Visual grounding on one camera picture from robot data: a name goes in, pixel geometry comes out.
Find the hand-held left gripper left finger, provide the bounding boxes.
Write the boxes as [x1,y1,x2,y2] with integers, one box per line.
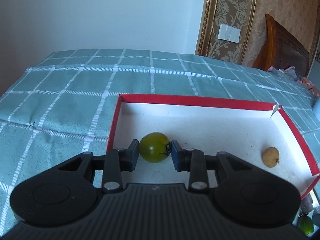
[59,139,140,193]

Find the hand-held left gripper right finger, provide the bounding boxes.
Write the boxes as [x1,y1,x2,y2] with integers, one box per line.
[171,140,253,192]

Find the green tomato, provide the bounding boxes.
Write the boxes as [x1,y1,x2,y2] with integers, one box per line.
[139,132,172,163]

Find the red cardboard box tray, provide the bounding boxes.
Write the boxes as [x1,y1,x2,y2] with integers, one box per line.
[106,94,320,201]

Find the brown longan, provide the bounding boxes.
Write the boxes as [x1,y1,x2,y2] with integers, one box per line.
[262,147,280,167]

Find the dark sugarcane piece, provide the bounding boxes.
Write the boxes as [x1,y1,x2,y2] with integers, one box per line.
[300,192,315,214]

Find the green cucumber piece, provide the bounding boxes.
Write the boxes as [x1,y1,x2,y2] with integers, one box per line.
[297,215,315,235]

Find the green checkered tablecloth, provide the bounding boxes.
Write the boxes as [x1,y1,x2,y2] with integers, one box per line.
[0,49,320,233]

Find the white jug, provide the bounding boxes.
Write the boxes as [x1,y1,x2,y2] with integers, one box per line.
[312,102,320,123]

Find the wooden headboard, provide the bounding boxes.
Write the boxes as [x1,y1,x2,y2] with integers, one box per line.
[252,14,310,78]

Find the pink cloth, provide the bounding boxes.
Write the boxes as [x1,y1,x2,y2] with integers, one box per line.
[267,66,320,98]

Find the white light switch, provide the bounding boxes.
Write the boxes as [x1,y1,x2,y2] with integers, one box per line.
[218,23,242,42]

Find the gold patterned wall panel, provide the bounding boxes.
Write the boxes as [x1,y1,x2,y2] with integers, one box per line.
[195,0,259,64]

